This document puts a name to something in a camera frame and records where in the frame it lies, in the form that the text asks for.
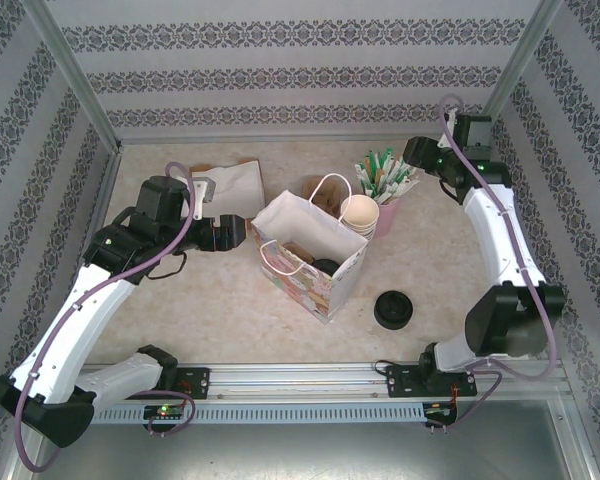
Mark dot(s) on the black cup lid stack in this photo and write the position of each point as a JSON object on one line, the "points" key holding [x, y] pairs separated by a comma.
{"points": [[393, 310]]}

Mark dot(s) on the white paper carrier bag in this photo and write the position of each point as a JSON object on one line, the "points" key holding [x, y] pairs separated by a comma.
{"points": [[305, 220]]}

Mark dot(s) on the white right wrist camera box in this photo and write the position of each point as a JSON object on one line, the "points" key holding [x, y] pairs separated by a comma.
{"points": [[445, 130]]}

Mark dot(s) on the long aluminium base rail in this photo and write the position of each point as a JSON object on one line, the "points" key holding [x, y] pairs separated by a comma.
{"points": [[290, 382]]}

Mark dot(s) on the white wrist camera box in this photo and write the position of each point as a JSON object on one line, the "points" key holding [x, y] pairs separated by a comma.
{"points": [[445, 130], [206, 197]]}

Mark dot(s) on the aluminium side rail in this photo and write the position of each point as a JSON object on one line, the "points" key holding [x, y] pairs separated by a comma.
{"points": [[102, 200]]}

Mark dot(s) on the pink straw holder cup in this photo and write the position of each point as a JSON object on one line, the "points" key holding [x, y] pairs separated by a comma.
{"points": [[387, 217]]}

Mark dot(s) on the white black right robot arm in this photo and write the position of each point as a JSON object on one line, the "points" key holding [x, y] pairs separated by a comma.
{"points": [[495, 240]]}

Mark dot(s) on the aluminium frame post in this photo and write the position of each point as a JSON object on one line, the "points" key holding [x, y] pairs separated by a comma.
{"points": [[82, 85], [506, 85]]}

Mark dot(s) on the grey metal sheet panel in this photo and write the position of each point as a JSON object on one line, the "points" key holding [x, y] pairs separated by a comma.
{"points": [[300, 455]]}

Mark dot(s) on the flat folded paper bag stack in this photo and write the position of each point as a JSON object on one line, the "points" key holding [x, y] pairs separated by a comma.
{"points": [[235, 185]]}

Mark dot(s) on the white paper cup stack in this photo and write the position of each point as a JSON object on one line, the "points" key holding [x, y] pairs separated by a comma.
{"points": [[358, 212]]}

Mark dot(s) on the black plastic cup lid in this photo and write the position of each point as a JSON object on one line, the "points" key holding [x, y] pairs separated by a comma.
{"points": [[325, 267]]}

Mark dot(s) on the brown cardboard cup carrier stack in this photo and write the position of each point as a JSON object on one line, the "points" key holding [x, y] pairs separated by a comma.
{"points": [[330, 192]]}

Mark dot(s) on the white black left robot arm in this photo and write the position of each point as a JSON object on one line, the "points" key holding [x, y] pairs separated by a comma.
{"points": [[80, 320]]}

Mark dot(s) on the small circuit board green LED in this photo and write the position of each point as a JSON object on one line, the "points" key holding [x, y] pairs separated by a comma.
{"points": [[165, 411]]}

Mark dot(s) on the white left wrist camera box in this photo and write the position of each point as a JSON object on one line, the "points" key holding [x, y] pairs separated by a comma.
{"points": [[206, 197]]}

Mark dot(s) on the white green wrapped straw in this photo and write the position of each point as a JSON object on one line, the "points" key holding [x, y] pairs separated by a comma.
{"points": [[404, 170], [370, 165], [397, 166], [361, 176], [402, 190], [386, 159]]}

